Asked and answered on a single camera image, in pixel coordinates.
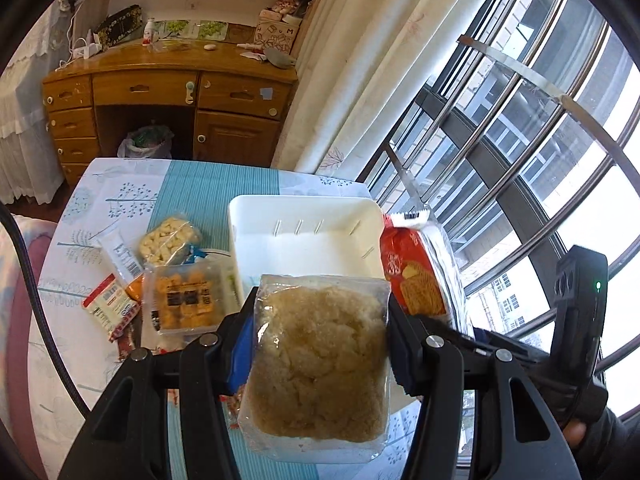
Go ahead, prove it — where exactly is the plastic bag under desk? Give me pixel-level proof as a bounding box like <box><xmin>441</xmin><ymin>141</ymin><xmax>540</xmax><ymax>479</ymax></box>
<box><xmin>117</xmin><ymin>125</ymin><xmax>174</xmax><ymax>159</ymax></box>

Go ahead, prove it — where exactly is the white lace covered cabinet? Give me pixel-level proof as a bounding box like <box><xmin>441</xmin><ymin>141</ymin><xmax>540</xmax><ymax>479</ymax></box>
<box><xmin>0</xmin><ymin>3</ymin><xmax>70</xmax><ymax>204</ymax></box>

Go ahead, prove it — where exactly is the red white small snack packet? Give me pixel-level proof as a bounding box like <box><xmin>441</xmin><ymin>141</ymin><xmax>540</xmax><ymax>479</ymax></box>
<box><xmin>82</xmin><ymin>274</ymin><xmax>140</xmax><ymax>341</ymax></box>

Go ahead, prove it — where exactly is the red cookie bag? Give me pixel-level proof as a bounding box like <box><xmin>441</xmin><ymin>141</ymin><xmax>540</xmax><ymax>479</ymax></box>
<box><xmin>380</xmin><ymin>209</ymin><xmax>473</xmax><ymax>336</ymax></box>

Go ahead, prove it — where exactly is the white plastic storage bin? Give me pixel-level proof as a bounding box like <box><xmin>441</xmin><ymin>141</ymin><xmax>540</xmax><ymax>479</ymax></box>
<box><xmin>226</xmin><ymin>193</ymin><xmax>417</xmax><ymax>413</ymax></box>

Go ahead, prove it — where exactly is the pastel fleece blanket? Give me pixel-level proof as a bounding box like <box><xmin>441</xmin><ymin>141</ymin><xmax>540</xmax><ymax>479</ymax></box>
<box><xmin>1</xmin><ymin>231</ymin><xmax>47</xmax><ymax>479</ymax></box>

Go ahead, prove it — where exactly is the cream floral curtain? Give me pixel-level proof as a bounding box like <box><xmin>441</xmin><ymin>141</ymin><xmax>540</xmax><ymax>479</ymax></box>
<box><xmin>271</xmin><ymin>0</ymin><xmax>486</xmax><ymax>179</ymax></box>

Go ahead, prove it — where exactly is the patterned cardboard box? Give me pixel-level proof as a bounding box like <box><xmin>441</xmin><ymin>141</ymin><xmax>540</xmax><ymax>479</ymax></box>
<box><xmin>254</xmin><ymin>9</ymin><xmax>303</xmax><ymax>54</ymax></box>

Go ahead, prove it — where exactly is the dark patterned pouch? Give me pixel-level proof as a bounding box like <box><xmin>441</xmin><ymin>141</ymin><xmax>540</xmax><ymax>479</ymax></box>
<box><xmin>96</xmin><ymin>4</ymin><xmax>143</xmax><ymax>50</ymax></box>

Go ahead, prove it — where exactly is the wooden desk with drawers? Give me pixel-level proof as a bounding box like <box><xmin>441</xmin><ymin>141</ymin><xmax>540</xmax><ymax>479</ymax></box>
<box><xmin>42</xmin><ymin>40</ymin><xmax>297</xmax><ymax>185</ymax></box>

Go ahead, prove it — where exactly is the blue white patterned tablecloth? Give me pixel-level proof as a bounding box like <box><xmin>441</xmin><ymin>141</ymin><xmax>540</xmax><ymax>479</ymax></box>
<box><xmin>28</xmin><ymin>158</ymin><xmax>420</xmax><ymax>479</ymax></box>

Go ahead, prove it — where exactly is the black cable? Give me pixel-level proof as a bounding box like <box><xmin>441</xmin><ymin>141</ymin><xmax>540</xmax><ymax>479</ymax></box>
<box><xmin>0</xmin><ymin>201</ymin><xmax>91</xmax><ymax>418</ymax></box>

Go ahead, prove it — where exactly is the orange cookie tray pack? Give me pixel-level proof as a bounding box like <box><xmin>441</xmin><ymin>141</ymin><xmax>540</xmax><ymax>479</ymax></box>
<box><xmin>142</xmin><ymin>259</ymin><xmax>234</xmax><ymax>336</ymax></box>

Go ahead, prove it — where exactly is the white small bottle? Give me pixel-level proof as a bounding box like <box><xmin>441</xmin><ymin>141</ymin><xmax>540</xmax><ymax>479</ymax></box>
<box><xmin>142</xmin><ymin>18</ymin><xmax>154</xmax><ymax>46</ymax></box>

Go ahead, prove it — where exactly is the brown chocolate candy wrapper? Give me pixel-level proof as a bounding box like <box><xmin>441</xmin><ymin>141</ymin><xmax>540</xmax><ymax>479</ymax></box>
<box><xmin>116</xmin><ymin>330</ymin><xmax>136</xmax><ymax>362</ymax></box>

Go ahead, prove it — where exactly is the white charger with cables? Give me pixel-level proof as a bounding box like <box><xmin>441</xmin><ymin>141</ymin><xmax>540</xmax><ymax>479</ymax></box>
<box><xmin>58</xmin><ymin>29</ymin><xmax>103</xmax><ymax>68</ymax></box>

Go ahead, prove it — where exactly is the metal window security grille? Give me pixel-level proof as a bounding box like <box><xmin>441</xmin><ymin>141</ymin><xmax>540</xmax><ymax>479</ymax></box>
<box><xmin>359</xmin><ymin>0</ymin><xmax>639</xmax><ymax>416</ymax></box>

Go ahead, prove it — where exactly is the person's right hand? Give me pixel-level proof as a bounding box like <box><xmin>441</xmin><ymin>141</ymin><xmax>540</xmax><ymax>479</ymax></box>
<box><xmin>563</xmin><ymin>419</ymin><xmax>587</xmax><ymax>448</ymax></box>

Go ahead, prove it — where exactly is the white orange snack bar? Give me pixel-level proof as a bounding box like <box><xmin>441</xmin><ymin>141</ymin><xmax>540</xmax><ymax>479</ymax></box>
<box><xmin>98</xmin><ymin>230</ymin><xmax>144</xmax><ymax>304</ymax></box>

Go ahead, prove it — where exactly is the puffed rice cracker pack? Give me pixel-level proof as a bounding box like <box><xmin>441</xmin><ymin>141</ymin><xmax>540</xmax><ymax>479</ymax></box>
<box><xmin>238</xmin><ymin>274</ymin><xmax>390</xmax><ymax>464</ymax></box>

